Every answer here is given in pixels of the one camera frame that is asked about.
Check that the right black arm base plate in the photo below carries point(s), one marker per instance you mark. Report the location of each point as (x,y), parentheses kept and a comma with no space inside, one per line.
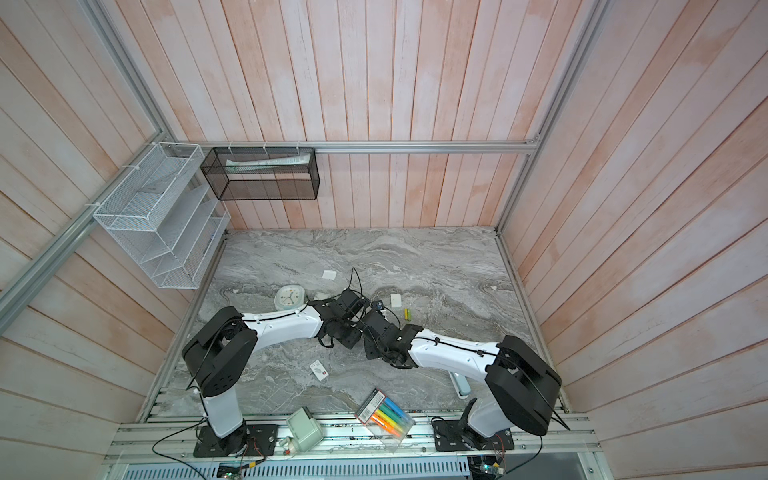
(456,435)

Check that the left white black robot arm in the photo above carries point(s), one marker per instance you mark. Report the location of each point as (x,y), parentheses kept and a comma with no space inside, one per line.
(218,353)

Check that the clear box of markers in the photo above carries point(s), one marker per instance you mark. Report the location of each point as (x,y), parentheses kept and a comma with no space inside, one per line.
(384,419)

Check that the small white card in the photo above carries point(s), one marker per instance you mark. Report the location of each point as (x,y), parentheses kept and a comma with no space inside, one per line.
(319,370)

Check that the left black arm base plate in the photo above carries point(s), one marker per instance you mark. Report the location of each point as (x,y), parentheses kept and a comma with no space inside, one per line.
(249,439)

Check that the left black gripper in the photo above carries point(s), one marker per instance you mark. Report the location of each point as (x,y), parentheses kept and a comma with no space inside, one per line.
(351,342)

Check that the white round alarm clock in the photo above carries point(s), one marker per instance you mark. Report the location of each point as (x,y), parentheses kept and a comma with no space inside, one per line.
(290,297)

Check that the white wire mesh shelf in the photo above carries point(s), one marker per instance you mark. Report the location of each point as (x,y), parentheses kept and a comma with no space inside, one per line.
(169,224)

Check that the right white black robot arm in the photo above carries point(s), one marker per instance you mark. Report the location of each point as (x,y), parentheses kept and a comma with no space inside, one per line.
(523,385)

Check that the black wire mesh basket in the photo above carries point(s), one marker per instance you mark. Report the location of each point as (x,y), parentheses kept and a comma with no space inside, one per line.
(262,173)

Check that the pale green square device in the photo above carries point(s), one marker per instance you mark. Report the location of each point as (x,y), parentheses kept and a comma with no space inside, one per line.
(305,431)

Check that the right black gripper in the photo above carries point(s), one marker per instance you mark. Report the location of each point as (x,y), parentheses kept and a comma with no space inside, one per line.
(369,348)

